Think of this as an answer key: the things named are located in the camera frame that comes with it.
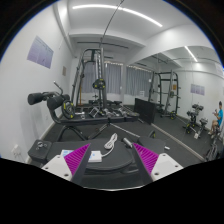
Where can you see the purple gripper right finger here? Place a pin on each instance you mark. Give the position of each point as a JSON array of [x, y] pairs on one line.
[[153, 163]]

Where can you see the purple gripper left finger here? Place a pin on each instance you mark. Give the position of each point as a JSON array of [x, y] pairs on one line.
[[70, 167]]

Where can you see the white charger adapter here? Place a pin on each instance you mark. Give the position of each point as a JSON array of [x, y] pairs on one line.
[[95, 156]]

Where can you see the white blue phone box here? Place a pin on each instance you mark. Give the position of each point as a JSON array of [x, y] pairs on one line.
[[66, 152]]

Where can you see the black weight bench pad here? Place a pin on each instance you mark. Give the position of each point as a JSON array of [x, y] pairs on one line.
[[114, 160]]

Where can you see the black storage box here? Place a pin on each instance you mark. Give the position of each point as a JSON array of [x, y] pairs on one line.
[[145, 109]]

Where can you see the black leg extension machine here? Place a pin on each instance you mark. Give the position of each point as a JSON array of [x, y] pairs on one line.
[[54, 101]]

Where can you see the black weight machine at mirror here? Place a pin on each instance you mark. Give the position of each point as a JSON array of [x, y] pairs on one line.
[[190, 126]]

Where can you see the black power rack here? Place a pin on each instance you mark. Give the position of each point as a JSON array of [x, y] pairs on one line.
[[166, 85]]

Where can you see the person in blue shirt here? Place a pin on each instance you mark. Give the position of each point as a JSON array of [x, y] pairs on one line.
[[219, 117]]

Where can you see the grey window curtains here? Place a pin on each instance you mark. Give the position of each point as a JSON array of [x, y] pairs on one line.
[[137, 79]]

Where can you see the white wall socket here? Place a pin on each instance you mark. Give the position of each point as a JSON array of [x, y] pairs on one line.
[[16, 151]]

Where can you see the small purple wall poster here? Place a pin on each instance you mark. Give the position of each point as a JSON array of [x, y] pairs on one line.
[[197, 89]]

